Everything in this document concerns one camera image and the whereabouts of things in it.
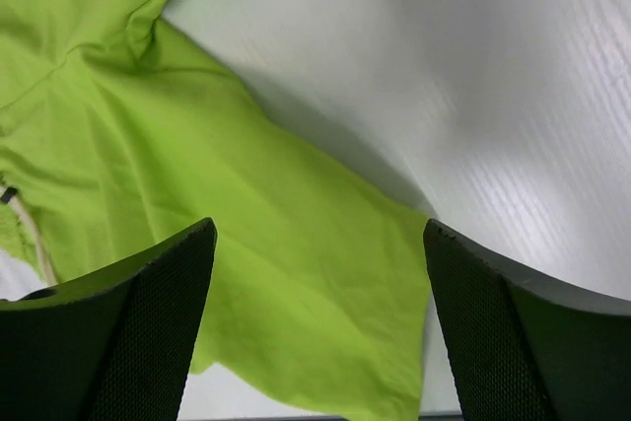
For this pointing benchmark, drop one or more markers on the lime green shorts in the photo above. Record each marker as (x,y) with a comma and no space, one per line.
(119,132)

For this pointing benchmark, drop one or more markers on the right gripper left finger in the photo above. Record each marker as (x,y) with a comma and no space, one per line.
(114,344)

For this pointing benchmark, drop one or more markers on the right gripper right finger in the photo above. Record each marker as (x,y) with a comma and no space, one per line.
(523,345)

